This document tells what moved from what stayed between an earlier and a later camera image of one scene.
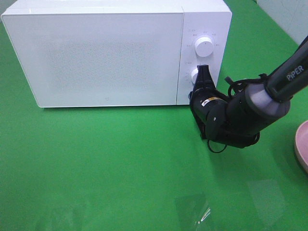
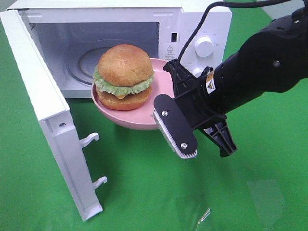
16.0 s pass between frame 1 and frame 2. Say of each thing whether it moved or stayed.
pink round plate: moved
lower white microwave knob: stayed
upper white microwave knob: stayed
